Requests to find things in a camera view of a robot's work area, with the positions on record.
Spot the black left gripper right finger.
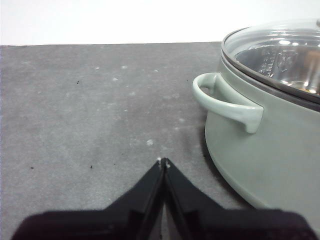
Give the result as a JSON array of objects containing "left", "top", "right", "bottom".
[{"left": 164, "top": 157, "right": 319, "bottom": 240}]

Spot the pale green electric steamer pot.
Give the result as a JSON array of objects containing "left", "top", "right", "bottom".
[{"left": 191, "top": 57, "right": 320, "bottom": 219}]

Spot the glass steamer lid green knob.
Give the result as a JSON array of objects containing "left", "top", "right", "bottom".
[{"left": 221, "top": 18, "right": 320, "bottom": 113}]

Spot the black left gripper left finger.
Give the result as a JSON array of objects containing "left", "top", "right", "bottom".
[{"left": 11, "top": 157, "right": 166, "bottom": 240}]

